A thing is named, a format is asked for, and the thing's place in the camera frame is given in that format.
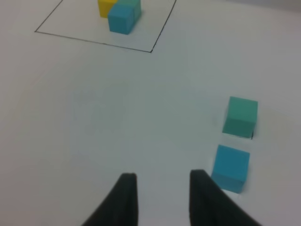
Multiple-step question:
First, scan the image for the green template block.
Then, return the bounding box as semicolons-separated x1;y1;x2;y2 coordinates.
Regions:
117;0;141;14

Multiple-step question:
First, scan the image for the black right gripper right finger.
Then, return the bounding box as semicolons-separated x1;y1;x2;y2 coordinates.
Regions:
189;169;259;226

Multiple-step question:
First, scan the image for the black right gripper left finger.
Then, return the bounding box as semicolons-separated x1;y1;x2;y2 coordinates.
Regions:
83;173;139;226

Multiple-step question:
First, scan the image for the blue template block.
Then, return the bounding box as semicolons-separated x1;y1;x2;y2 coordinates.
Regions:
108;3;142;35

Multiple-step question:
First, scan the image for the yellow template block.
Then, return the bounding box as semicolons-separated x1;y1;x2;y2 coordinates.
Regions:
98;0;118;18

